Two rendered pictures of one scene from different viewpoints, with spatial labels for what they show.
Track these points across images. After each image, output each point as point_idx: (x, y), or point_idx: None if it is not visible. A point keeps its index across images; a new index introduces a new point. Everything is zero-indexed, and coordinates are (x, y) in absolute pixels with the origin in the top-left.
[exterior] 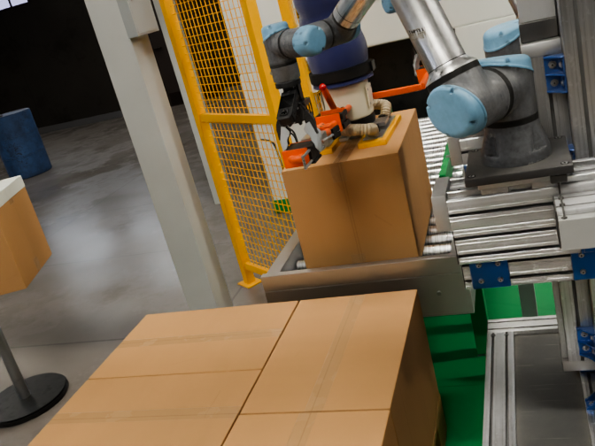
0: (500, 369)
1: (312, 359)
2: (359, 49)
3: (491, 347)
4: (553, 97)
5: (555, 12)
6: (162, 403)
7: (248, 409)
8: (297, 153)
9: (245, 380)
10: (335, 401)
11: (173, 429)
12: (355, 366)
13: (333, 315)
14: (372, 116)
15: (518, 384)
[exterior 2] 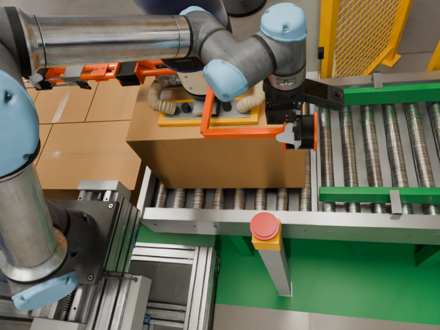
0: (152, 252)
1: (81, 144)
2: None
3: (182, 249)
4: None
5: None
6: (76, 87)
7: (54, 126)
8: None
9: (78, 117)
10: (42, 163)
11: (54, 100)
12: (65, 167)
13: (122, 144)
14: (196, 97)
15: (141, 262)
